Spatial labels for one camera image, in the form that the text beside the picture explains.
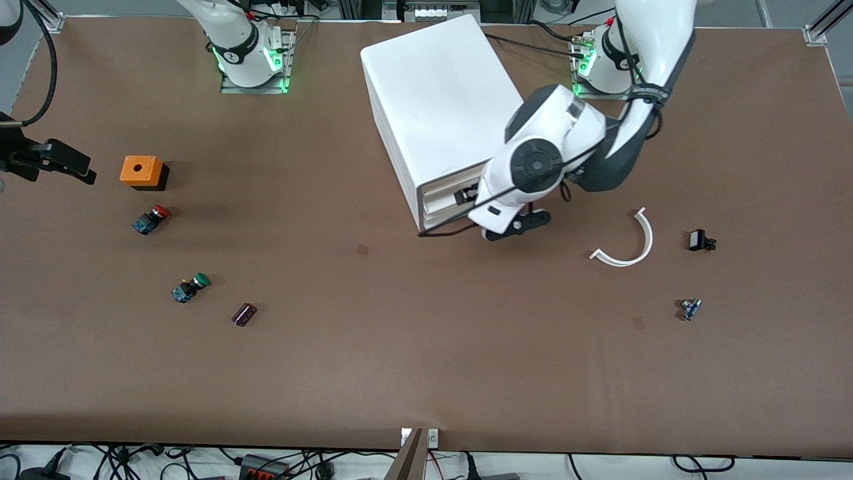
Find white drawer with wide lip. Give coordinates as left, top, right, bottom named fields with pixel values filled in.
left=420, top=163, right=492, bottom=213

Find white plastic drawer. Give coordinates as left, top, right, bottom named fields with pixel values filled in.
left=425, top=197, right=475, bottom=225

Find white drawer cabinet shell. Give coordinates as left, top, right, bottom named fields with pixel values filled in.
left=361, top=13, right=528, bottom=233

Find white curved plastic strip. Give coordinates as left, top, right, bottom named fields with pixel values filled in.
left=589, top=207, right=654, bottom=267

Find white connector block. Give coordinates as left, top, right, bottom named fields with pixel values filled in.
left=383, top=0, right=482, bottom=25

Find black power strip orange sockets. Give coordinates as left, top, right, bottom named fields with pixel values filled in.
left=239, top=454, right=292, bottom=480

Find orange button enclosure box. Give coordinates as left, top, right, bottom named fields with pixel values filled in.
left=120, top=155, right=169, bottom=192

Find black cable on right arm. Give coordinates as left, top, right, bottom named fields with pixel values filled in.
left=19, top=0, right=59, bottom=127

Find red push button switch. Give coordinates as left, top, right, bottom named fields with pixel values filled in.
left=132, top=205, right=171, bottom=236

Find aluminium corner post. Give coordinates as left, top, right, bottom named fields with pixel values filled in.
left=802, top=0, right=853, bottom=47
left=23, top=0, right=67, bottom=33

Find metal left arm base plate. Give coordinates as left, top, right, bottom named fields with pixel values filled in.
left=571, top=32, right=644, bottom=101

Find black cable across table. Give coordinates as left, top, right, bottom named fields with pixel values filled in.
left=485, top=32, right=590, bottom=61

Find green push button switch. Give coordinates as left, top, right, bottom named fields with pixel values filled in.
left=171, top=272, right=211, bottom=304

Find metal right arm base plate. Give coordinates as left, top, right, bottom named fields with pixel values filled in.
left=220, top=28, right=297, bottom=95

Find brown post with white brackets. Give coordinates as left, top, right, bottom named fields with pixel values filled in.
left=385, top=428, right=440, bottom=480

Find black looped floor cable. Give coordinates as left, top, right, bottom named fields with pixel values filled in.
left=671, top=454, right=738, bottom=475

